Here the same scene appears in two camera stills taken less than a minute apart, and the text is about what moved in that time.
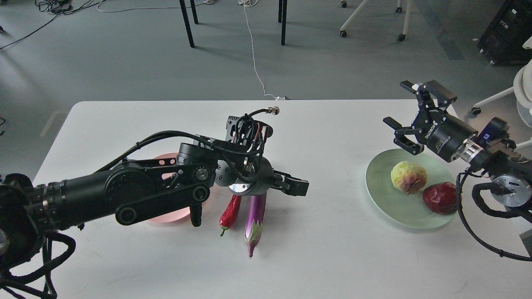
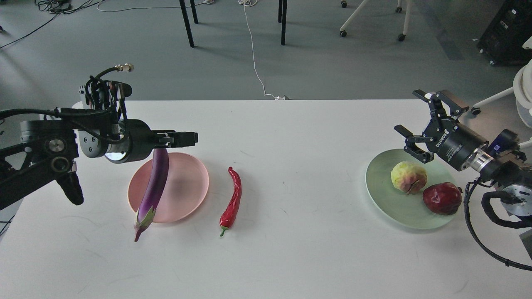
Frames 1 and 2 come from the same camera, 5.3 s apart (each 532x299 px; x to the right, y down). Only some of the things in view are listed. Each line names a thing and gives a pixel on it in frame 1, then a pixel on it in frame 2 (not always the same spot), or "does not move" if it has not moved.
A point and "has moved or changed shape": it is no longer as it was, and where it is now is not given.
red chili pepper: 230,213 does not move
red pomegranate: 441,197 does not move
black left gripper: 265,178 -> 140,139
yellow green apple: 408,177 does not move
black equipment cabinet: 502,42 does not move
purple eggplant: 255,210 has moved or changed shape
